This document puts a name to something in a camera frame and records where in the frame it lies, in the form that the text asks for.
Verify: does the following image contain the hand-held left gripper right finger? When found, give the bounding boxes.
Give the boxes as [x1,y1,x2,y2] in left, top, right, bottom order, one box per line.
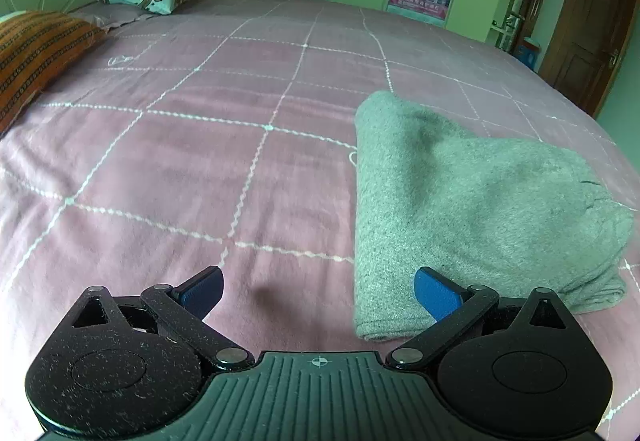
[386,267,576,369]

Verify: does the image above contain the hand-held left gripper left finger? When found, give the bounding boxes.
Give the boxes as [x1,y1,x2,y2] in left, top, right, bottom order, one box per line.
[67,266,256,371]

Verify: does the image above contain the grey pants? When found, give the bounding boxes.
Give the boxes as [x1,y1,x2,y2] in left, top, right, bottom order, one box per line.
[352,91,635,342]

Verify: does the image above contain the bed with pink checked blanket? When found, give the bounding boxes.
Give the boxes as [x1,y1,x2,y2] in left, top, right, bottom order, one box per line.
[0,0,640,441]

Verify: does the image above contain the blue bin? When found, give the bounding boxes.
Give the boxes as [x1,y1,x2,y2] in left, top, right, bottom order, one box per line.
[514,37,542,72]

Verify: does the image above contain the orange striped pillow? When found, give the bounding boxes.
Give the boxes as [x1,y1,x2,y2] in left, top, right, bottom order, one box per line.
[0,10,108,134]

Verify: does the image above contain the flat pink pillow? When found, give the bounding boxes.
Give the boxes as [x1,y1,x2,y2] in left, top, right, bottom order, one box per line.
[67,1,158,29]

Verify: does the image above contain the brown wooden door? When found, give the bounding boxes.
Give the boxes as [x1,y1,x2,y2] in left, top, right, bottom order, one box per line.
[539,0,640,118]

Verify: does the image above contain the metal frame rack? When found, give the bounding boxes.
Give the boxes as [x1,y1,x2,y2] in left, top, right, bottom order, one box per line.
[492,0,526,46]

